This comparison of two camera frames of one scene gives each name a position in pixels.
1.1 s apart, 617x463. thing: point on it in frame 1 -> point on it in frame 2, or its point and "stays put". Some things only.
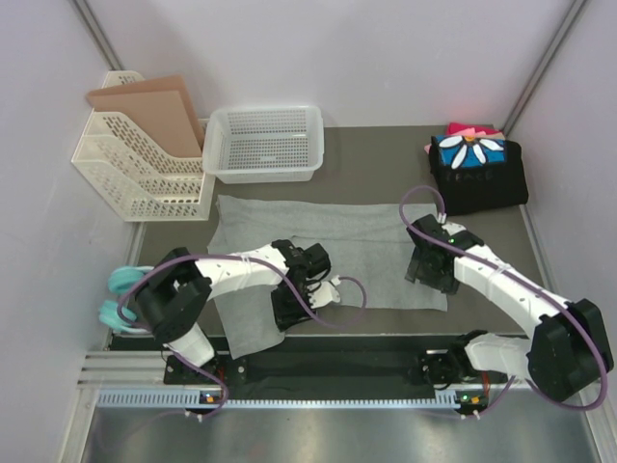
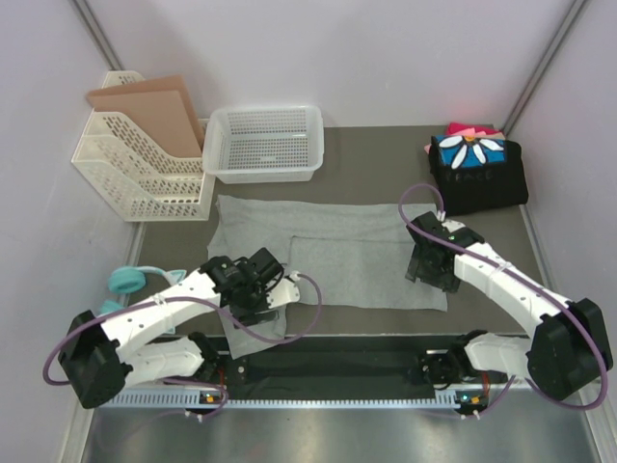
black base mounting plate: [312, 364] stays put
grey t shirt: [365, 240] stays put
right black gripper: [416, 270] stays put
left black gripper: [286, 317] -> [257, 314]
